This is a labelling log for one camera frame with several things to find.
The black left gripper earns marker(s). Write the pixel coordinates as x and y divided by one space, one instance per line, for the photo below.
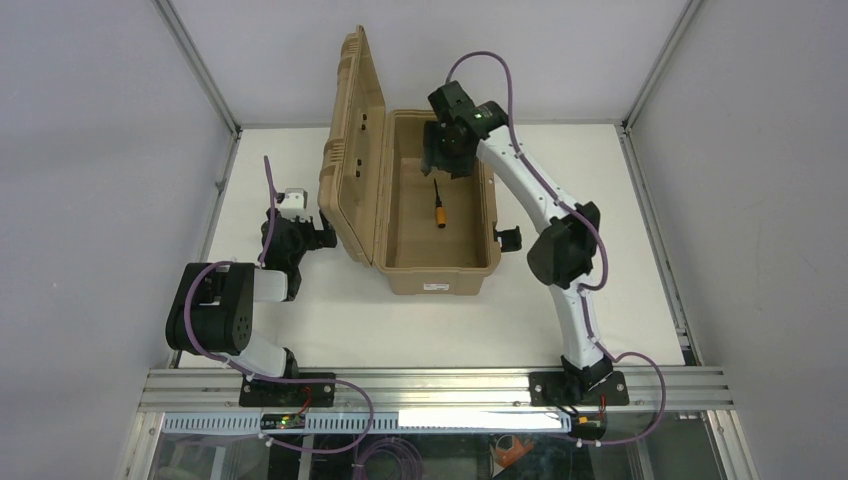
312 234

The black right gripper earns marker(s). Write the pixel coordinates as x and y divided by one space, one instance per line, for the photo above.
441 155

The orange black screwdriver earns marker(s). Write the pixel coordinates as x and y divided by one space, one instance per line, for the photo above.
440 212

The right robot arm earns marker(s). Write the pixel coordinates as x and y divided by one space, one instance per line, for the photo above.
561 257

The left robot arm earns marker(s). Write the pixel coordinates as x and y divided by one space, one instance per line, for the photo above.
212 311

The tan plastic tool box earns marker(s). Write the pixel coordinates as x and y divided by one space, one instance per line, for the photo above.
382 206

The black lower box latch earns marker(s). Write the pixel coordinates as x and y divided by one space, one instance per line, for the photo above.
509 240

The orange object below table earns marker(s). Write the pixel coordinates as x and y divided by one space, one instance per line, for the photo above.
507 449

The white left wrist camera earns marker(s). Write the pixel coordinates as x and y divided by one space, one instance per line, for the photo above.
292 202

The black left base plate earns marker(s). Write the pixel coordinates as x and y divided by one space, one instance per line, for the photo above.
286 391

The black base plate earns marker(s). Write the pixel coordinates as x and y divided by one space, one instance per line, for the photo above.
558 388
286 391

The white slotted cable duct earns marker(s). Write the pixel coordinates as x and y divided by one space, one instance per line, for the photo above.
407 421

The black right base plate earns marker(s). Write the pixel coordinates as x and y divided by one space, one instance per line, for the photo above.
558 388

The aluminium front rail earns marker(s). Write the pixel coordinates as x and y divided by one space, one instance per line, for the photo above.
679 388

